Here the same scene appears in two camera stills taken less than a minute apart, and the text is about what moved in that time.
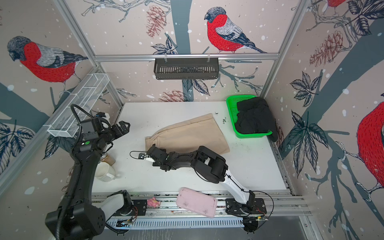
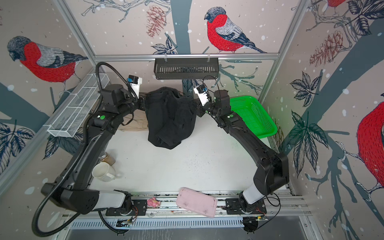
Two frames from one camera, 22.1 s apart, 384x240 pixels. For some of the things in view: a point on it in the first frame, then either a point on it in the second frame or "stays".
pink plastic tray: [196, 202] stays
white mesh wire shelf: [62, 122] stays
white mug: [105, 172] stays
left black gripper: [119, 132] -> [142, 100]
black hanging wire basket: [168, 68] stays
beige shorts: [188, 136] -> [136, 121]
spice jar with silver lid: [107, 158] stays
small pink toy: [153, 202] stays
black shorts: [255, 116] -> [170, 116]
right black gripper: [157, 162] -> [202, 104]
